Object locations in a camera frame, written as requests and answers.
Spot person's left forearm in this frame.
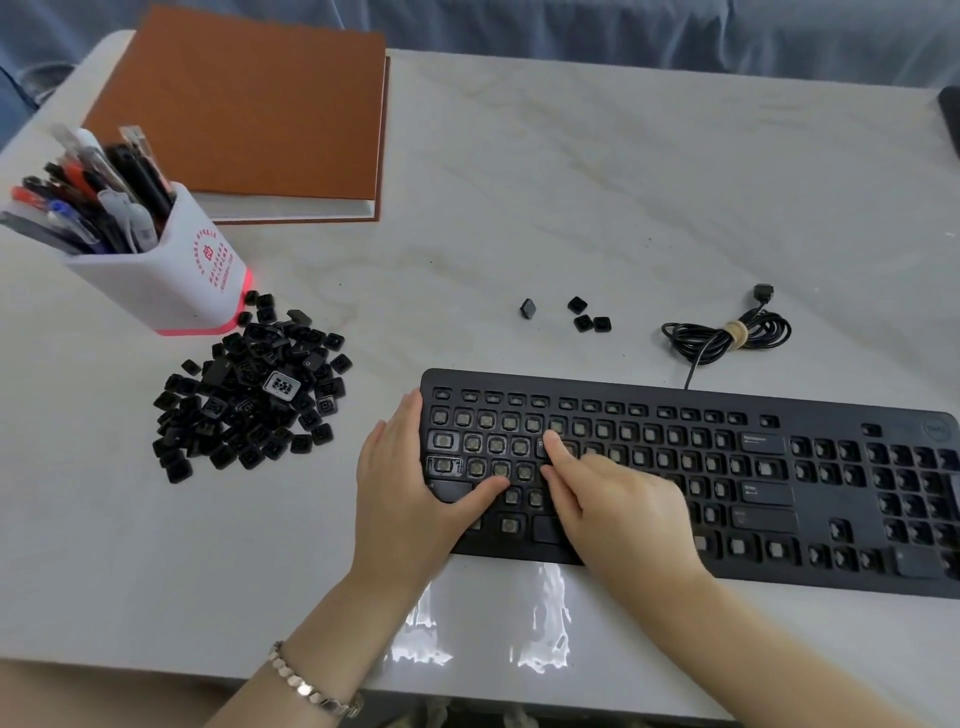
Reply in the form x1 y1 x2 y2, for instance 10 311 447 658
198 566 447 728

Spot bunch of pens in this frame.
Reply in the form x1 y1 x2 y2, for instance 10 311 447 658
0 123 178 257

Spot person's right hand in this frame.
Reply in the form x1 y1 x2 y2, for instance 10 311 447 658
540 431 715 603

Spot black coiled keyboard cable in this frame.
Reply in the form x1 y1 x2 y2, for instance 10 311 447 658
661 283 793 391

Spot black computer keyboard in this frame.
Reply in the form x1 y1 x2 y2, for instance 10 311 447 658
417 367 960 601

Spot black flat device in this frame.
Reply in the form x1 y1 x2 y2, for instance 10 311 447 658
936 85 960 161

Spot person's left hand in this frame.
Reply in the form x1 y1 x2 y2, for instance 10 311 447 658
351 387 512 601

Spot white pen holder red base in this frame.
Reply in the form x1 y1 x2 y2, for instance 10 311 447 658
63 181 255 337

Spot silver bead bracelet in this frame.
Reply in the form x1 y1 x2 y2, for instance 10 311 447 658
267 640 366 722

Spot person's right forearm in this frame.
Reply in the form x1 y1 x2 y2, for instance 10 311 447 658
600 566 927 728

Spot brown hardcover notebook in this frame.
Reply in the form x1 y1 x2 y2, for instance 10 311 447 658
81 3 392 225

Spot pile of black keycaps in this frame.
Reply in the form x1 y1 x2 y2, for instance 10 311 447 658
152 291 354 485

